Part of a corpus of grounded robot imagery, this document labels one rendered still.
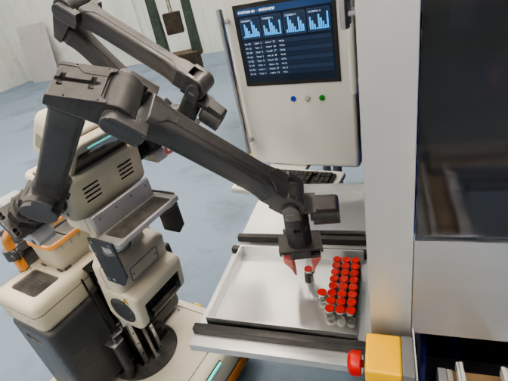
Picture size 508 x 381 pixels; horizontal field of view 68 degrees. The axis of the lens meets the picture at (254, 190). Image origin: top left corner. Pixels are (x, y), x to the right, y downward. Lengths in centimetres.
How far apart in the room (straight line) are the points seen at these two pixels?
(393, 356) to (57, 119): 64
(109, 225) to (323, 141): 91
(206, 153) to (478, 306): 49
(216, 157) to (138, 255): 66
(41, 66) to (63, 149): 1221
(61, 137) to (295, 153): 115
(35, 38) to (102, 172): 1190
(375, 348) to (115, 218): 77
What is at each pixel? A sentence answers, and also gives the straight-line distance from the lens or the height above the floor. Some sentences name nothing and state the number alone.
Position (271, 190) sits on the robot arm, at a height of 121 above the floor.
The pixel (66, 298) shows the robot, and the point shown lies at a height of 75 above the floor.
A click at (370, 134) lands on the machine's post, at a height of 138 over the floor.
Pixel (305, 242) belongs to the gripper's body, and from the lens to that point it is 88.
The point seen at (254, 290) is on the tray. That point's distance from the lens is 100.
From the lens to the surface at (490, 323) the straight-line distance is 70.
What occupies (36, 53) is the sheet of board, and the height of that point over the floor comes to 76.
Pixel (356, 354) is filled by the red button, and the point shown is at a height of 101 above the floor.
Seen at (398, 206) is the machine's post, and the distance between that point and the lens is 55.
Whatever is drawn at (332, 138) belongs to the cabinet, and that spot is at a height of 94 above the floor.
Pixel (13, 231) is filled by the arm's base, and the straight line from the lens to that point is 105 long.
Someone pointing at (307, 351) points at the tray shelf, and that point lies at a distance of 86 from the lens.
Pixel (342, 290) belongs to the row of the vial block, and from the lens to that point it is 90.
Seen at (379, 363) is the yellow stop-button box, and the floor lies 103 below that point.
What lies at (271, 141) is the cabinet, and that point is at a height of 92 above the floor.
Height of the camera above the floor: 157
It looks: 30 degrees down
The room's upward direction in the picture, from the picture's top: 12 degrees counter-clockwise
